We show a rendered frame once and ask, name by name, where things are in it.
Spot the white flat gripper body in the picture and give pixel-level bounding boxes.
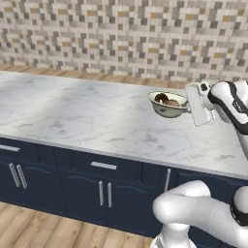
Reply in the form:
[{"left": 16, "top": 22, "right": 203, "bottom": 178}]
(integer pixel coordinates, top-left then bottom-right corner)
[{"left": 185, "top": 82, "right": 216, "bottom": 128}]

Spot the navy drawer front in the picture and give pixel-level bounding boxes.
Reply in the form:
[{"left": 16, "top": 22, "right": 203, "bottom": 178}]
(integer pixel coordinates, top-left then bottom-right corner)
[
  {"left": 53, "top": 146, "right": 143, "bottom": 184},
  {"left": 0, "top": 137, "right": 58, "bottom": 170}
]

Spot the pale green-rimmed bowl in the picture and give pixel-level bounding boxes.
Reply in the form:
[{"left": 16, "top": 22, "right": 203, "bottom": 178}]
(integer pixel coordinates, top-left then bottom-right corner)
[{"left": 146, "top": 89, "right": 192, "bottom": 119}]

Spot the silver drawer handle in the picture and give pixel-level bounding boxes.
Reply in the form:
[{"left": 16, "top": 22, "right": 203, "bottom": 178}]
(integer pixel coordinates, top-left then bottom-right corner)
[
  {"left": 0, "top": 143, "right": 21, "bottom": 153},
  {"left": 90, "top": 161, "right": 118, "bottom": 171}
]

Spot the brown bread piece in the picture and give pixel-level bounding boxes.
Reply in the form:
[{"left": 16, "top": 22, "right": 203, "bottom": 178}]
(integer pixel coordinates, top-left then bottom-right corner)
[{"left": 154, "top": 92, "right": 181, "bottom": 108}]

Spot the silver door handle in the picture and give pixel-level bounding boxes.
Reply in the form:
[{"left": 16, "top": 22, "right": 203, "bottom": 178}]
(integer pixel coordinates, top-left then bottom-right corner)
[
  {"left": 15, "top": 164, "right": 29, "bottom": 190},
  {"left": 163, "top": 168, "right": 172, "bottom": 194},
  {"left": 8, "top": 162, "right": 21, "bottom": 189},
  {"left": 98, "top": 180, "right": 106, "bottom": 207},
  {"left": 107, "top": 181, "right": 113, "bottom": 209}
]

